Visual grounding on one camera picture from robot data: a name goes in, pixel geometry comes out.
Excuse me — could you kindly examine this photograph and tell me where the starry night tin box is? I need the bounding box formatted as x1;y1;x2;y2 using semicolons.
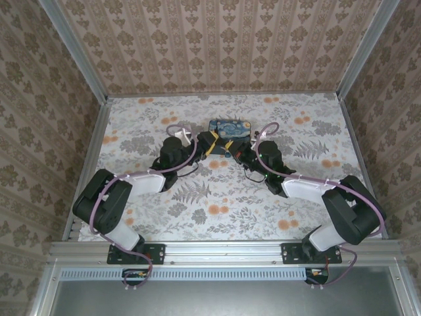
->
207;118;255;157

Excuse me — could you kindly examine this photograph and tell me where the floral printed table cover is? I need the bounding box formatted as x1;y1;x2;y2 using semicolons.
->
78;93;384;243

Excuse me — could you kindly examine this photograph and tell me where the aluminium cross beam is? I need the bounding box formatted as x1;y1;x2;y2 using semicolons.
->
48;239;405;268

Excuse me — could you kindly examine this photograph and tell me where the small control board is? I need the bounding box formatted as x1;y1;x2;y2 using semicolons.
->
304;267;330;285
122;268;149;286

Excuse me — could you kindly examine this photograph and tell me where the grey metal panel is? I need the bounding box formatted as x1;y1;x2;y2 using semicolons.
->
29;259;415;316

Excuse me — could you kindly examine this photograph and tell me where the thin black cable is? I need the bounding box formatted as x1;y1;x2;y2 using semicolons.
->
176;160;202;177
242;166;268;182

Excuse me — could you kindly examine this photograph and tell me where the aluminium side rail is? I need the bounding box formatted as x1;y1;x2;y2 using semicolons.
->
61;97;113;244
337;93;401;243

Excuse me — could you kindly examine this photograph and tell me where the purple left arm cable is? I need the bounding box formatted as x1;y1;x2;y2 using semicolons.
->
89;122;200;291

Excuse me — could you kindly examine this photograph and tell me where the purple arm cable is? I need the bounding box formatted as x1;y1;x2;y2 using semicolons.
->
89;122;200;291
252;122;388;290

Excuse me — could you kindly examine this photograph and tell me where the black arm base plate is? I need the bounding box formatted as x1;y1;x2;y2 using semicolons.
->
107;242;166;265
281;242;343;265

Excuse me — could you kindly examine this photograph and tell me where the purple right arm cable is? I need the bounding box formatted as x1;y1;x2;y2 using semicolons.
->
252;122;388;290

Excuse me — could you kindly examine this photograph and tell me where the grey slotted cable duct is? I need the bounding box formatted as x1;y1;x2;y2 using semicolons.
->
59;267;332;281

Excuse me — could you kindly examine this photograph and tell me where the aluminium frame post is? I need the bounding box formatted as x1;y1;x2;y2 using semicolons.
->
335;0;385;101
38;0;110;103

